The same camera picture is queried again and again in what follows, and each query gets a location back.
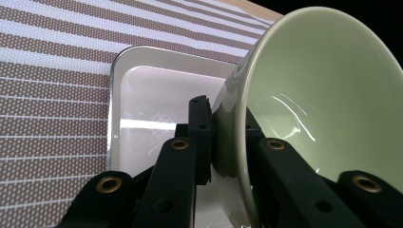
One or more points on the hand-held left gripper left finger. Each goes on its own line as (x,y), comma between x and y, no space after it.
(177,177)

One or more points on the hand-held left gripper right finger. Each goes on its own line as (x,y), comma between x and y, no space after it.
(291,190)

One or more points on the white square plate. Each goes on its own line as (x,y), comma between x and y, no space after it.
(152,95)

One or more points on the light green bowl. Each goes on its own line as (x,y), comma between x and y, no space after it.
(316,79)

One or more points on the striped brown white placemat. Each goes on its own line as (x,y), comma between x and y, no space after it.
(47,110)

